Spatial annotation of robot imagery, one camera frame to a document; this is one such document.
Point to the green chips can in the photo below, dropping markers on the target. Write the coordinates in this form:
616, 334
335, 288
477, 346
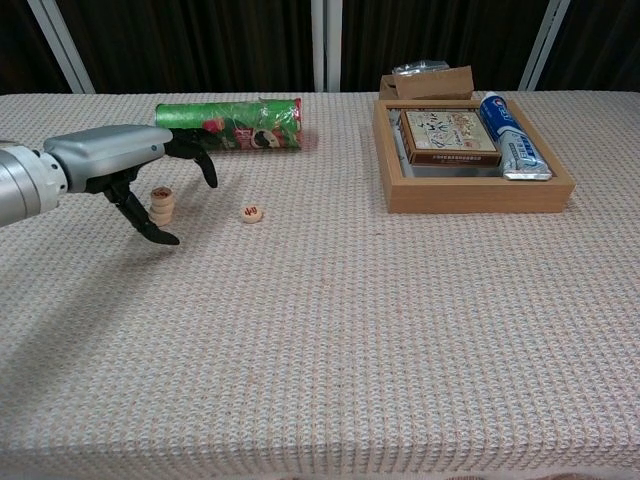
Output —
250, 120

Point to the clear plastic bag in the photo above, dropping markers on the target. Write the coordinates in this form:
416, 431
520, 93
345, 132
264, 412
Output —
417, 67

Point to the white metal frame post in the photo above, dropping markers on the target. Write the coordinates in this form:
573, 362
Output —
332, 45
61, 45
543, 45

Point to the brown printed card box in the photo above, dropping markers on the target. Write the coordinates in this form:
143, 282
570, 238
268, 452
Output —
450, 132

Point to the blue white toothpaste tube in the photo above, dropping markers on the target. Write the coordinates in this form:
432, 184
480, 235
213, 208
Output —
505, 130

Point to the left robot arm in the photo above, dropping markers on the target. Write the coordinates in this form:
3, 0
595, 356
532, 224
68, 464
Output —
20, 185

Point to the red character wooden chess piece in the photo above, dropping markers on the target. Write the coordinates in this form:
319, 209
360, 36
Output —
164, 220
252, 214
162, 192

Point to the woven beige tablecloth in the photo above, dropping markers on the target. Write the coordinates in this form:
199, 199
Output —
350, 325

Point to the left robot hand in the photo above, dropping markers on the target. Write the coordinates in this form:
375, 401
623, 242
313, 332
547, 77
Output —
110, 150

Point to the wooden square tray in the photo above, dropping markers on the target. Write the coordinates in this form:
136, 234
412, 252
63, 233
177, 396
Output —
475, 197

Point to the brown cardboard box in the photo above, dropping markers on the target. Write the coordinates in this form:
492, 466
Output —
435, 85

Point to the dark pleated curtain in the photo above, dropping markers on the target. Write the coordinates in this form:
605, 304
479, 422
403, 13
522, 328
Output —
200, 45

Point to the black character wooden chess piece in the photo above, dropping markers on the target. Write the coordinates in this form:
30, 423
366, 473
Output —
163, 203
163, 211

